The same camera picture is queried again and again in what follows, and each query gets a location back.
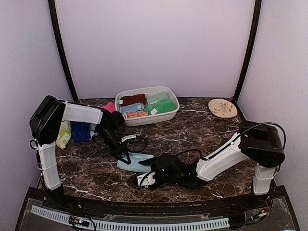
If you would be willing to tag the black left frame post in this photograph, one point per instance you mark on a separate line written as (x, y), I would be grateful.
(60, 48)

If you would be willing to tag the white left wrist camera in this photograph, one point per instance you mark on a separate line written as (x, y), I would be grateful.
(131, 139)

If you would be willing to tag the black right frame post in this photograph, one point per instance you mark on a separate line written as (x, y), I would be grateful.
(249, 50)

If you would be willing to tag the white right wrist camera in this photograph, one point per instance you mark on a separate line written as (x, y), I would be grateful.
(145, 180)

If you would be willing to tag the large light blue towel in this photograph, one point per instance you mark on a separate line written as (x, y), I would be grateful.
(135, 165)

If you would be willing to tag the white slotted cable duct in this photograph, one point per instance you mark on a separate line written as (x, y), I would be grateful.
(130, 223)

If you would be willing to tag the rolled maroon towel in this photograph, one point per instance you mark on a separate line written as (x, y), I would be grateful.
(132, 99)

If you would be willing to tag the rolled light blue towel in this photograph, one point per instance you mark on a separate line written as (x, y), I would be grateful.
(136, 107)

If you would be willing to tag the dark blue towel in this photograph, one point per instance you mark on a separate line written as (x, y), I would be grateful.
(80, 132)

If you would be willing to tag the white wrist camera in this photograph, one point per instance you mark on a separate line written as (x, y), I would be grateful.
(131, 139)
(145, 180)

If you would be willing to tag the white plastic basin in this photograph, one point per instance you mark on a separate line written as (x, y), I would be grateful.
(148, 119)

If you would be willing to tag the small pale blue cloth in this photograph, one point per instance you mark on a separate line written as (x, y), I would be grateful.
(93, 130)

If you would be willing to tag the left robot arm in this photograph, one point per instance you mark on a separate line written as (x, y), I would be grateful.
(45, 125)

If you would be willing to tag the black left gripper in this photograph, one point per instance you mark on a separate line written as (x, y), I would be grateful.
(116, 152)

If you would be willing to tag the pink towel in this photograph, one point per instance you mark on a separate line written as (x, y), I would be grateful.
(110, 107)

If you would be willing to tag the black front table rail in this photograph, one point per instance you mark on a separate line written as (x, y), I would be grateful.
(215, 199)

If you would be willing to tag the rolled pale green towel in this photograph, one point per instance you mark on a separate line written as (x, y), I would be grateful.
(157, 97)

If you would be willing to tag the rolled orange patterned towel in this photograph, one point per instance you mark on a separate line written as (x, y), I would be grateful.
(138, 114)

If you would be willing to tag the black frame post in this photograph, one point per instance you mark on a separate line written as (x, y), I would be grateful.
(249, 50)
(60, 48)

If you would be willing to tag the yellow lemon print cloth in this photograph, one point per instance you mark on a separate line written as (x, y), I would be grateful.
(64, 135)

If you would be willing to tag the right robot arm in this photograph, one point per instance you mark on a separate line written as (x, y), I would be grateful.
(259, 142)

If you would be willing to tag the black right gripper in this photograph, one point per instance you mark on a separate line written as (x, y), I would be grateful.
(151, 161)

